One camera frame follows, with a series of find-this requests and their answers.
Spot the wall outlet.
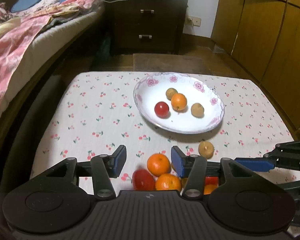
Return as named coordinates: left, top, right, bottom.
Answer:
left=187, top=16, right=202, bottom=27

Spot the dark wooden nightstand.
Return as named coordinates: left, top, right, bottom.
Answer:
left=104, top=0, right=188, bottom=55

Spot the wooden wardrobe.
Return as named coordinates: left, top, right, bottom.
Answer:
left=211, top=0, right=300, bottom=135

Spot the white floral rim plate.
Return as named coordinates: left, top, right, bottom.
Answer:
left=133, top=72, right=225, bottom=134

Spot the cherry print tablecloth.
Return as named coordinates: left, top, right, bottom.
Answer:
left=30, top=71, right=297, bottom=205

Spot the pink floral blanket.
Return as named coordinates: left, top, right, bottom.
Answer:
left=0, top=15, right=53, bottom=105

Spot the brown longan fruit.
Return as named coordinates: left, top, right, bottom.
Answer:
left=191, top=103, right=205, bottom=117
left=198, top=141, right=214, bottom=159
left=165, top=87, right=178, bottom=100

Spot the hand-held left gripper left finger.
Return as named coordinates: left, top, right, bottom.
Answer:
left=30, top=145, right=127, bottom=200

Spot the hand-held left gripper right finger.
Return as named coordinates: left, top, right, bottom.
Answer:
left=170, top=145, right=265, bottom=199

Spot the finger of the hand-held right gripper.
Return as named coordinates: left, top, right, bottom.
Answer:
left=275, top=173, right=300, bottom=197
left=234, top=141, right=300, bottom=172

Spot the nightstand drawer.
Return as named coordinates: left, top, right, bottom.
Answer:
left=112, top=22, right=180, bottom=51
left=114, top=0, right=181, bottom=22

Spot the floral patterned quilt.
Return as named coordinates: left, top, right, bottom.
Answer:
left=0, top=0, right=98, bottom=39

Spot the bed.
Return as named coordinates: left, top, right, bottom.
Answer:
left=0, top=0, right=115, bottom=155

